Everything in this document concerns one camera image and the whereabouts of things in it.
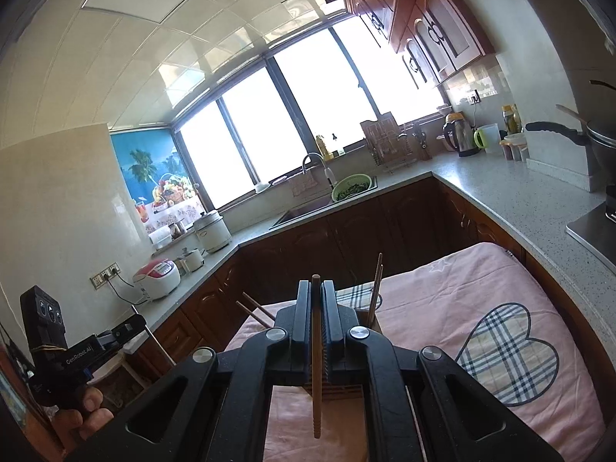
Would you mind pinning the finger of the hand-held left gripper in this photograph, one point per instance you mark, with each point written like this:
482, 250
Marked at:
122, 329

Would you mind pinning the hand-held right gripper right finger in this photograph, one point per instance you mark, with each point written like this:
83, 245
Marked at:
332, 317

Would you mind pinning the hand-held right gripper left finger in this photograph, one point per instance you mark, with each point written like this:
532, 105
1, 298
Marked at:
303, 317

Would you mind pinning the wooden chopstick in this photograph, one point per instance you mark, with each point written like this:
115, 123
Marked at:
260, 307
372, 303
378, 274
252, 316
316, 414

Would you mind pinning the wooden utensil holder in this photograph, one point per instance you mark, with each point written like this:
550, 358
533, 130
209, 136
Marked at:
341, 391

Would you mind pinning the person's left hand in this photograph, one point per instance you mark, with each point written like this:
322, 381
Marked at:
82, 421

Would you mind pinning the white pink rice cooker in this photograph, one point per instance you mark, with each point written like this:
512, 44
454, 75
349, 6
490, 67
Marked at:
156, 279

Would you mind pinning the small white cooker pot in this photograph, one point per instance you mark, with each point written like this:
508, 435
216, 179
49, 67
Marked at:
190, 261

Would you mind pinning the kitchen sink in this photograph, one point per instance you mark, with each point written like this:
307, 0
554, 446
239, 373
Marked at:
298, 214

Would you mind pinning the dark wooden base cabinets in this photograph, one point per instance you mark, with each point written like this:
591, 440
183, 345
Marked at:
409, 221

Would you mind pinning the large white rice cooker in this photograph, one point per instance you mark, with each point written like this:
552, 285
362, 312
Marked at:
211, 233

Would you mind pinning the pink printed tablecloth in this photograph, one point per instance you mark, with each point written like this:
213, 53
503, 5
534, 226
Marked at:
457, 288

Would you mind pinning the green vegetable basin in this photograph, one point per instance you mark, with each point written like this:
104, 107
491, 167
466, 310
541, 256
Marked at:
351, 187

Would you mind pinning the curved metal faucet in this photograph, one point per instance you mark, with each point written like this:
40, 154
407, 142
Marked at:
327, 173

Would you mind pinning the yellow bottle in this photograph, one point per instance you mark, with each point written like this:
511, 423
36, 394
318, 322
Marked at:
322, 148

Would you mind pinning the dish rack with cutting board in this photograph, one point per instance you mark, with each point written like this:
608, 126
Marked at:
385, 139

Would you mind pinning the large kitchen window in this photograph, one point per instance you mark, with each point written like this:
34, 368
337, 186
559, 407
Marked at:
298, 106

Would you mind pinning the grey kitchen countertop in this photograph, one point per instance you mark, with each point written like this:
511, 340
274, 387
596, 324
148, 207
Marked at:
505, 192

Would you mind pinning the electric kettle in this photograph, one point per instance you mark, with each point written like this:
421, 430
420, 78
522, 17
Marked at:
459, 134

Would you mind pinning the seasoning containers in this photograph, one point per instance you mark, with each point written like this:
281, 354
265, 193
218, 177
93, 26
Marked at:
514, 147

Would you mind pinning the glass jars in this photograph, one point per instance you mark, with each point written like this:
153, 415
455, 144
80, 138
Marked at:
510, 118

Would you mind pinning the gas stove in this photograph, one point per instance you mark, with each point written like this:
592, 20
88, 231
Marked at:
596, 231

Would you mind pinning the black wok with lid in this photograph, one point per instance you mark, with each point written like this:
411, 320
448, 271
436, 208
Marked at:
604, 144

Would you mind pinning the wall power outlet strip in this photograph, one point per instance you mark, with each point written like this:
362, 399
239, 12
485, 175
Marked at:
105, 275

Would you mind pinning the tropical fruit wall poster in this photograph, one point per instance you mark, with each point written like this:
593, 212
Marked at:
144, 168

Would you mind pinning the small wall socket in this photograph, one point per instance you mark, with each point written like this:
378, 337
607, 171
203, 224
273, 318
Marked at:
473, 96

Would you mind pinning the wooden upper wall cabinets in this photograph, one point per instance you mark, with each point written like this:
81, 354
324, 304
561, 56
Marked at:
433, 24

